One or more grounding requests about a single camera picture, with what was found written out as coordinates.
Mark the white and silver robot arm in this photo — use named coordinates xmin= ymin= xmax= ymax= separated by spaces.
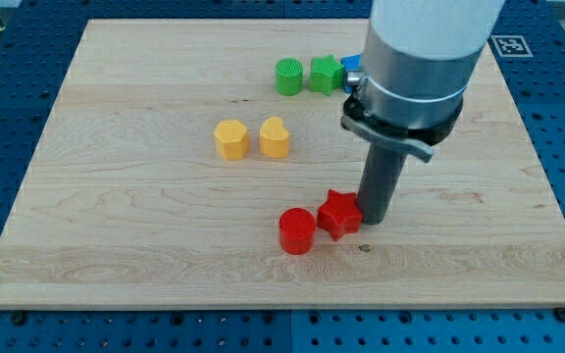
xmin=359 ymin=0 xmax=504 ymax=129

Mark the red circle block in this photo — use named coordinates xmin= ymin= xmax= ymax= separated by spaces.
xmin=279 ymin=208 xmax=316 ymax=255

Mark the red star block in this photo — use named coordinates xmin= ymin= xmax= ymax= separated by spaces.
xmin=317 ymin=189 xmax=363 ymax=242

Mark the green circle block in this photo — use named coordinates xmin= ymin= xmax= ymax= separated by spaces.
xmin=275 ymin=58 xmax=303 ymax=96

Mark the green star block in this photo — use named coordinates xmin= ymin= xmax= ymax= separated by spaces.
xmin=309 ymin=55 xmax=344 ymax=96

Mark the yellow heart block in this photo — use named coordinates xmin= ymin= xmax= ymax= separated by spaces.
xmin=259 ymin=116 xmax=290 ymax=159

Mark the yellow hexagon block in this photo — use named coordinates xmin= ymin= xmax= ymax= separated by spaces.
xmin=213 ymin=120 xmax=250 ymax=161

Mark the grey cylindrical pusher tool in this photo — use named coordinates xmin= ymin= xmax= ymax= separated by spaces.
xmin=356 ymin=144 xmax=406 ymax=226

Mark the wooden board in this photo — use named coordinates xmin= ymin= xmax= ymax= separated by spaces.
xmin=0 ymin=20 xmax=565 ymax=311

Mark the blue block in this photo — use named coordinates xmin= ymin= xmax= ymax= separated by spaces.
xmin=340 ymin=54 xmax=362 ymax=94

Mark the black clamp with grey lever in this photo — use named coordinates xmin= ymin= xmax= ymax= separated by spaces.
xmin=340 ymin=70 xmax=463 ymax=163

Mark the black white fiducial marker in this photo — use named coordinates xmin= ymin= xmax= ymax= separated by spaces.
xmin=490 ymin=34 xmax=533 ymax=58

